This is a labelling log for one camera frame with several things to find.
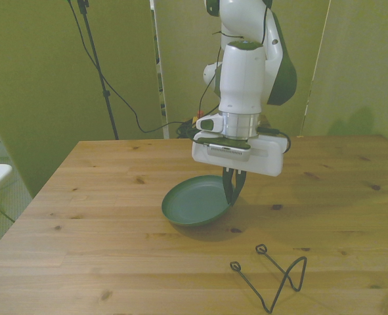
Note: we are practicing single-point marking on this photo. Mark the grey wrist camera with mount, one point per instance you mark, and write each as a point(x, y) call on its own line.
point(228, 152)

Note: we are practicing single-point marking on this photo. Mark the black tripod pole stand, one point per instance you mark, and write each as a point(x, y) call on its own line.
point(106, 93)

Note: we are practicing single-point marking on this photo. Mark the green round plate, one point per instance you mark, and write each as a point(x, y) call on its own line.
point(193, 203)

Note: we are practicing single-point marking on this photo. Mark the white divider hinge strip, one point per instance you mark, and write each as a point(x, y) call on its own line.
point(159, 49)

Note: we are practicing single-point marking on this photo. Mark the yellow-green room divider panel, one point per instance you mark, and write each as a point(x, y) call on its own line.
point(49, 82)
point(187, 65)
point(361, 65)

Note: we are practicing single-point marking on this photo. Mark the yellow red emergency stop button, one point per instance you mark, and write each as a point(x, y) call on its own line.
point(198, 115)

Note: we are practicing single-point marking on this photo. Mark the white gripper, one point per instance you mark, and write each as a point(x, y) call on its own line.
point(266, 157)

